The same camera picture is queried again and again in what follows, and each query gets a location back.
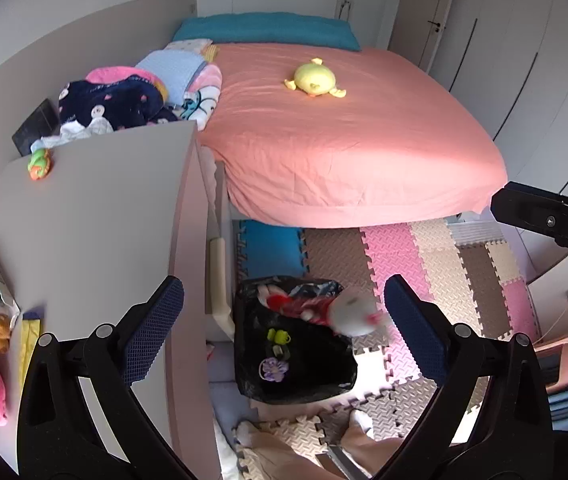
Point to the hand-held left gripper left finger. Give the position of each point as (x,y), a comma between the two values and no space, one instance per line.
(164,320)

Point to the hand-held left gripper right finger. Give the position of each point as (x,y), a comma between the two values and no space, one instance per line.
(406,320)

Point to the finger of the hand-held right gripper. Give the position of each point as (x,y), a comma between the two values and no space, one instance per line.
(538,212)

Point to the red white plush toy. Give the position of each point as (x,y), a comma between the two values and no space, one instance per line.
(348,312)

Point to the black plastic trash bag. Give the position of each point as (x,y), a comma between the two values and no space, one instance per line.
(309,360)

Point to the foam puzzle floor mat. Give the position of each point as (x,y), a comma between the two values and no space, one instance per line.
(443,270)

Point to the green plastic toy piece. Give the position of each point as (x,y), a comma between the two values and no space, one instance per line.
(279,336)

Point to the purple flower ornament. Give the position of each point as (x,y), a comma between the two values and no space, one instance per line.
(274,370)

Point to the person's right leg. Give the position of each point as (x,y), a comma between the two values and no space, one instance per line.
(368,450)

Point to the yellow wrapper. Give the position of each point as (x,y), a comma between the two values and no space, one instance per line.
(30,345)

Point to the white wardrobe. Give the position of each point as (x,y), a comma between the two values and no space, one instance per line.
(523,60)

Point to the pink plastic stool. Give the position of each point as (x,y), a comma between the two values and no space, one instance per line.
(561,367)

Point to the orange plush ball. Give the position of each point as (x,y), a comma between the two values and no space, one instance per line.
(0,332)

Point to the bed with pink sheet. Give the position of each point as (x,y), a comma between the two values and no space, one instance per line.
(363,155)

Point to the green orange toy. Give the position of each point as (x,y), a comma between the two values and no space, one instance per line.
(40,165)

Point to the white crumpled tissue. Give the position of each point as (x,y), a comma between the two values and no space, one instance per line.
(56,141)

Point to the navy printed blanket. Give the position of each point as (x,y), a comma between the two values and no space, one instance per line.
(114,100)

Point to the white pink printed blanket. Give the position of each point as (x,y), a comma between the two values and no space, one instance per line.
(206,92)

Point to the white room door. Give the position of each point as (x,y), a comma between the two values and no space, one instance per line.
(436,5)

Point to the light blue folded blanket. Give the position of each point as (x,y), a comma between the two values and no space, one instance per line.
(174,72)

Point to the pink cloth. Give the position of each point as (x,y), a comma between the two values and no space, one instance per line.
(114,74)

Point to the yellow plush duck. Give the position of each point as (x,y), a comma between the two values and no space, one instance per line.
(314,77)

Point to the teal pillow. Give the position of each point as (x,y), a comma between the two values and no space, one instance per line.
(264,27)

